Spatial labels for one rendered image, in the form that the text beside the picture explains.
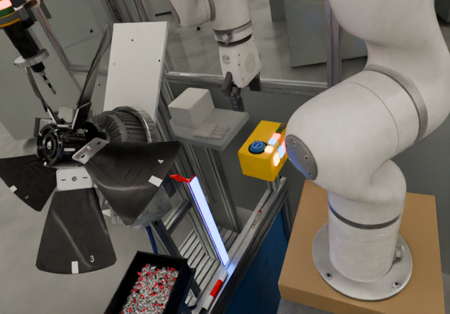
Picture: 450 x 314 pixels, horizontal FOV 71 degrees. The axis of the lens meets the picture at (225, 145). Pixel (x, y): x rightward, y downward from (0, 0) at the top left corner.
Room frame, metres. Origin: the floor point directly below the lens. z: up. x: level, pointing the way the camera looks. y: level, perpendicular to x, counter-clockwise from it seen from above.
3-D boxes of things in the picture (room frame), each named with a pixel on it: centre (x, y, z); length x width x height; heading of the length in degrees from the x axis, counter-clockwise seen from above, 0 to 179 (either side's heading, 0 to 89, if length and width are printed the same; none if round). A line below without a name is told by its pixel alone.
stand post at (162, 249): (0.90, 0.38, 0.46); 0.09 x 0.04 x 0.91; 49
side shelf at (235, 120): (1.22, 0.07, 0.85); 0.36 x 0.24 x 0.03; 49
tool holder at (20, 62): (0.74, 0.35, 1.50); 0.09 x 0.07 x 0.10; 174
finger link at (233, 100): (0.64, -0.05, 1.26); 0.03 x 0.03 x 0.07; 49
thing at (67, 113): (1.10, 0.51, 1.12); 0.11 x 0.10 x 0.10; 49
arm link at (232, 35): (0.68, -0.08, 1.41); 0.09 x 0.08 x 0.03; 139
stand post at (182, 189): (1.07, 0.23, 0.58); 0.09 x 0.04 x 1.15; 49
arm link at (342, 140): (0.32, -0.17, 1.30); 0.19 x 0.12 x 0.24; 108
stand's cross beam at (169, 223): (0.98, 0.31, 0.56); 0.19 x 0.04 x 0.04; 139
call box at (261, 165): (0.71, -0.12, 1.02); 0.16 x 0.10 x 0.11; 139
